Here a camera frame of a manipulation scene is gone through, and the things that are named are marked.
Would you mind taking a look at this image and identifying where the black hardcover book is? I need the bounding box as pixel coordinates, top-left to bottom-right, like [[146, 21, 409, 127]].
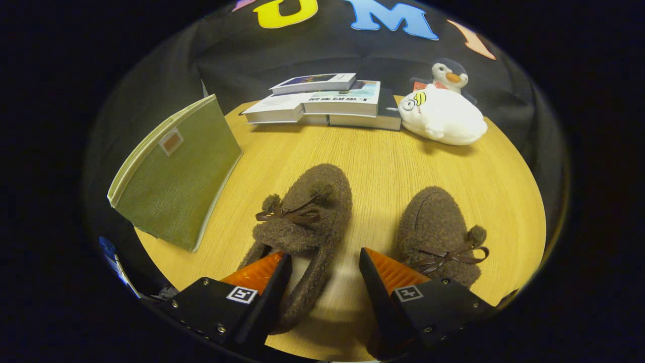
[[328, 88, 403, 132]]

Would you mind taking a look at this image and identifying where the white seal plush toy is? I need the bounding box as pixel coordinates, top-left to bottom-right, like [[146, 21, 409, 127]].
[[398, 83, 488, 147]]

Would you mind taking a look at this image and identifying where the grey penguin plush toy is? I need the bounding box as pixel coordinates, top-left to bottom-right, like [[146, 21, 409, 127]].
[[410, 57, 478, 105]]

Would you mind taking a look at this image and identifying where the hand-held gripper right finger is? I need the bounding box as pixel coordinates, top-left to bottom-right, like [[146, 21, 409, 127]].
[[359, 247, 497, 356]]

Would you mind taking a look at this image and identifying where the black backdrop cloth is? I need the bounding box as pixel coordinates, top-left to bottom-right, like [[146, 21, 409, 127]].
[[86, 0, 567, 243]]

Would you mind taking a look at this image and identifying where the brown fuzzy shoe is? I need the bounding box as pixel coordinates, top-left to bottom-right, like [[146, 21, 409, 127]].
[[393, 186, 490, 289], [237, 163, 353, 334]]

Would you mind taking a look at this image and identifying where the green fabric storage box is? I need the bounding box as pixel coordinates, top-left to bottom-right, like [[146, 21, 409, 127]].
[[107, 94, 243, 253]]

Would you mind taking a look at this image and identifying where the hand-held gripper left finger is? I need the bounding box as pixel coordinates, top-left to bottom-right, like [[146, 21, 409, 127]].
[[160, 252, 293, 348]]

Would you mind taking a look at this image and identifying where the white paperback book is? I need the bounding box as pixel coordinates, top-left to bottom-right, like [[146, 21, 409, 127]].
[[240, 92, 306, 125]]

